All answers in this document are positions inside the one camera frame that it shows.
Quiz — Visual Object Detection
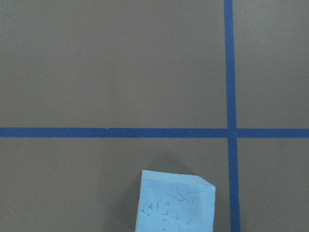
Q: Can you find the light blue foam block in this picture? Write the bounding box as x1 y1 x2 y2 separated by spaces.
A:
135 170 216 232

